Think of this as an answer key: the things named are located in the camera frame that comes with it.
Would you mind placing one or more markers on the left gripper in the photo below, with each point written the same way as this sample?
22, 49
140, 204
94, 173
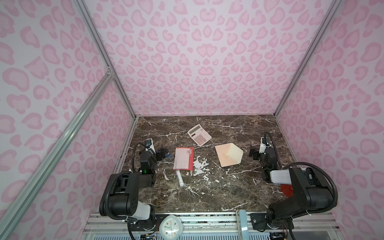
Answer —
157, 154

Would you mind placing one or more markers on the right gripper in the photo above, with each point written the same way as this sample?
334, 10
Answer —
257, 153

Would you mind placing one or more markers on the pink red-bordered letter paper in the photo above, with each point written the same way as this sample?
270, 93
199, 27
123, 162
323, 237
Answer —
184, 158

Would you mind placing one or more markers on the peach envelope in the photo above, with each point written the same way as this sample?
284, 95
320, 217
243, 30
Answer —
229, 154

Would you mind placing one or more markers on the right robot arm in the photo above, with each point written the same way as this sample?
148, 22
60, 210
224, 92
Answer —
313, 191

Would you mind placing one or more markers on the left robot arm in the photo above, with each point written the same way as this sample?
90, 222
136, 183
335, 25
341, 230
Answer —
120, 200

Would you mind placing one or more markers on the white glue stick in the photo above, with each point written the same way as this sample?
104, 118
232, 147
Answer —
180, 179

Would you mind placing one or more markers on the pink calculator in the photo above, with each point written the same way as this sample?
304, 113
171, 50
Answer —
199, 135

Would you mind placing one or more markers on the red pencil cup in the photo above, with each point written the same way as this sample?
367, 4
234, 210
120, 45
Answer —
287, 190

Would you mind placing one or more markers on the light blue tape strip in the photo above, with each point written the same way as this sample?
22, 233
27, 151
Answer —
242, 223

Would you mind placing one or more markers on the white desk clock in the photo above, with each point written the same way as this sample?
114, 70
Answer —
171, 228

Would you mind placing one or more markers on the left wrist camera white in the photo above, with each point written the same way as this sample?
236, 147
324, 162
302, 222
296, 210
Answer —
150, 145

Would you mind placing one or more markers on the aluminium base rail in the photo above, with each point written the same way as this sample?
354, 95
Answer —
221, 226

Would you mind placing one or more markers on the aluminium frame strut left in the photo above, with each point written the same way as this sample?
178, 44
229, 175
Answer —
90, 25

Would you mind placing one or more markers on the aluminium frame strut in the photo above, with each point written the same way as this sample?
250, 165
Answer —
332, 12
90, 25

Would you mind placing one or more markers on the aluminium diagonal frame bar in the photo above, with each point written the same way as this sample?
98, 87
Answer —
18, 208

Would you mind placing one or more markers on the aluminium frame strut right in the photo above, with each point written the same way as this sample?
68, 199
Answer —
332, 12

